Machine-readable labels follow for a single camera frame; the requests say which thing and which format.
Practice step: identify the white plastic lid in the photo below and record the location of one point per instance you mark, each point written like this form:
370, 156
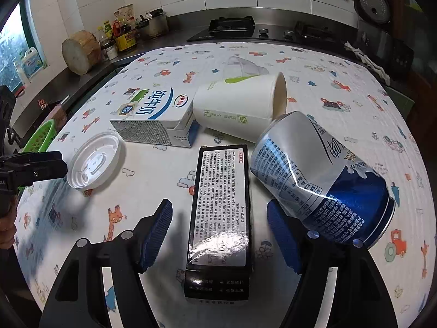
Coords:
92, 160

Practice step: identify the white blue milk carton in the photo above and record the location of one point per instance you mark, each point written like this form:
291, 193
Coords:
150, 109

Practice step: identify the steel pressure cooker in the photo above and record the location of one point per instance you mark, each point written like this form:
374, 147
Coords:
153, 25

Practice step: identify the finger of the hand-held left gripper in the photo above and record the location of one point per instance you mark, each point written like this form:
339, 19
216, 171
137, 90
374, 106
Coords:
44, 165

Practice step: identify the small white jar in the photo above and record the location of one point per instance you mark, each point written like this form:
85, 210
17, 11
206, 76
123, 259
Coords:
111, 52

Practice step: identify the yellow label jar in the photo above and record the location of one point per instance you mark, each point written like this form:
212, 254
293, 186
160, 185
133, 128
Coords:
127, 41

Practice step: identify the blue white drink can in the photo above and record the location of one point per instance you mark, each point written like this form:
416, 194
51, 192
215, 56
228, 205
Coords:
307, 164

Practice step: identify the wooden glass door cabinet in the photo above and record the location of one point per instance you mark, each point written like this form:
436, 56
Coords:
423, 88

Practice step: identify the green frame window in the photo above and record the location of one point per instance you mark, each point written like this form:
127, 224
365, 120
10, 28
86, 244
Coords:
13, 47

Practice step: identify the person's left hand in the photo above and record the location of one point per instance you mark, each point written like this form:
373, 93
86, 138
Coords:
6, 229

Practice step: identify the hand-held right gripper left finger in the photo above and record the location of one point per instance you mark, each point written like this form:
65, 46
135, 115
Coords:
155, 235

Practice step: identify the seasoning bag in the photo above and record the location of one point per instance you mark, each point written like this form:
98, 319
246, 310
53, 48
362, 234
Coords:
125, 12

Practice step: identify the white blue detergent jug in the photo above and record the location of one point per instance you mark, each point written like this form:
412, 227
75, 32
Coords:
32, 65

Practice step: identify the green base cabinet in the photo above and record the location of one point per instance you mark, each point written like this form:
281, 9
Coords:
399, 99

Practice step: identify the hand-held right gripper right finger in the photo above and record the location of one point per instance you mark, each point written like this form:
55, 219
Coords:
283, 239

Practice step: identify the red cap sauce bottle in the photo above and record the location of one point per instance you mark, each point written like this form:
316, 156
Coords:
117, 29

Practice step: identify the small red white figurine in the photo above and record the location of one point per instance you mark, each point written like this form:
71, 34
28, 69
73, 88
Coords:
42, 104

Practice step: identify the green plastic basket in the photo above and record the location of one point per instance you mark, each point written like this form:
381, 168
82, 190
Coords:
39, 140

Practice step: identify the black rice cooker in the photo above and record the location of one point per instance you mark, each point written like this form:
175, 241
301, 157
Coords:
372, 0

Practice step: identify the black printed box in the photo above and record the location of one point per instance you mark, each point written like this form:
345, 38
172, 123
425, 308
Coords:
218, 194

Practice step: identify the black gas stove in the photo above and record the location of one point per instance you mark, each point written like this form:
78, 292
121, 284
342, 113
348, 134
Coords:
232, 25

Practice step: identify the white knotted rag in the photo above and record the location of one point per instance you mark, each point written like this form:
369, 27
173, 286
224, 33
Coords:
362, 56

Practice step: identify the clear plastic cup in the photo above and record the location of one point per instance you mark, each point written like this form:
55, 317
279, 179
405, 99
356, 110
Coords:
239, 66

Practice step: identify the white paper cup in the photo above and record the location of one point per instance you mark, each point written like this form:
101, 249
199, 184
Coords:
235, 109

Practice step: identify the round wooden chopping block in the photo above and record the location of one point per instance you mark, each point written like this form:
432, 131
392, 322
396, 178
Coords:
76, 54

